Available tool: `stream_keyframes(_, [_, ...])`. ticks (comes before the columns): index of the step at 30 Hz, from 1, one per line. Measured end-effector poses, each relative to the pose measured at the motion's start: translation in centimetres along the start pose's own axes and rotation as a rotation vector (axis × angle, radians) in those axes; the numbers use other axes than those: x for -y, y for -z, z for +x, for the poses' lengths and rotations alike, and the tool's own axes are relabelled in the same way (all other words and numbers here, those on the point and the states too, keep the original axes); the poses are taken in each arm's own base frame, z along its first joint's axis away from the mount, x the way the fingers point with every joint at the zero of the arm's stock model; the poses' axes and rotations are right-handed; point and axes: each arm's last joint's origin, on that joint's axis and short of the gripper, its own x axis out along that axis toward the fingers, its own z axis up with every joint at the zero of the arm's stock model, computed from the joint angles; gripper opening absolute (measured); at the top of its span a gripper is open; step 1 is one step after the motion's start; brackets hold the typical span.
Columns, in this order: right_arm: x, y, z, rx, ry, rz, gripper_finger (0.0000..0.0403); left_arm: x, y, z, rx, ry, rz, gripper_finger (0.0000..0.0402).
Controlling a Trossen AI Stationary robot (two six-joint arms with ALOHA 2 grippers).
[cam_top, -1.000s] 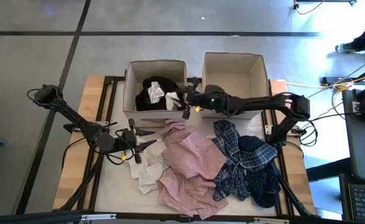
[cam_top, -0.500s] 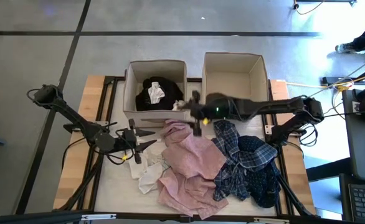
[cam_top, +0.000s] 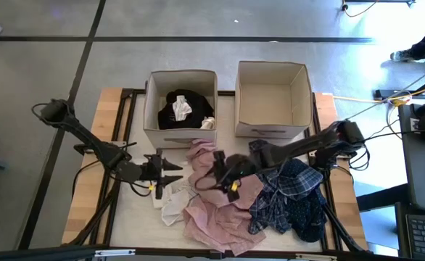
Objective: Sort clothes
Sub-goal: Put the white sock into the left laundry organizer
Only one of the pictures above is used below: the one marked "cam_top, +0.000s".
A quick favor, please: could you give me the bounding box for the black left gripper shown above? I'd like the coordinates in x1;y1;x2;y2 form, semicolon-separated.
139;147;183;200

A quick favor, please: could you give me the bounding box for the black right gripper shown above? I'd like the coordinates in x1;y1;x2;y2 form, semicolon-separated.
207;150;243;203

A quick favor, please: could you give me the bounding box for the white cloth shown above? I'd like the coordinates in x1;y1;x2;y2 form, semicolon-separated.
150;177;199;227

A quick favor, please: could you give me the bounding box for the pink striped shirt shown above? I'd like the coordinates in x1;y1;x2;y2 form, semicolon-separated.
182;138;268;257

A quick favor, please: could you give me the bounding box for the cream garment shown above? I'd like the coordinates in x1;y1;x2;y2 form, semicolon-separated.
199;116;216;131

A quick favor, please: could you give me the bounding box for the blue plaid shirt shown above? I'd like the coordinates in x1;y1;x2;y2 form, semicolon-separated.
247;158;326;235

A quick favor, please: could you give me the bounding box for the white garment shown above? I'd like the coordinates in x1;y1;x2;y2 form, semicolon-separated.
171;94;194;122

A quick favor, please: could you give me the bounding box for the black garment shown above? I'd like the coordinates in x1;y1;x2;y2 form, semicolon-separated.
157;88;215;131

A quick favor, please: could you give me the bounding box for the navy dotted garment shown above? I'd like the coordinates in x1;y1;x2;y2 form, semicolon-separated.
288;188;329;243

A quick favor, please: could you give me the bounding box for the beige fabric storage box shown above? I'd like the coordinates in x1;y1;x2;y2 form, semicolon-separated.
142;69;219;149
234;60;313;140

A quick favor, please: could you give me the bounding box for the black floor stand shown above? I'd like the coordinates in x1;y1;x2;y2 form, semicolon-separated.
374;70;425;102

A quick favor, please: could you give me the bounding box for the dark grey desk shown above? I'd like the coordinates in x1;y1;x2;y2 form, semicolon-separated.
397;103;425;215

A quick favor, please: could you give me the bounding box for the black table frame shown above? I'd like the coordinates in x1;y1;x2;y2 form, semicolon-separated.
67;88;372;254

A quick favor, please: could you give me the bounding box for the silver bracket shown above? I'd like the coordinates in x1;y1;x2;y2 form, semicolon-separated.
94;249;136;257

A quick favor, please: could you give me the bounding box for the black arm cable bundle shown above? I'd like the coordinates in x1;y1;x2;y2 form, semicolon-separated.
348;143;371;172

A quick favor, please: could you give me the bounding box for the yellow floor cable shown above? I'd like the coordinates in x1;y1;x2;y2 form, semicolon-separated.
334;81;425;108

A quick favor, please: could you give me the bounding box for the thin floor cable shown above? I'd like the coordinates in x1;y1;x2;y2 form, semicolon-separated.
341;0;380;18

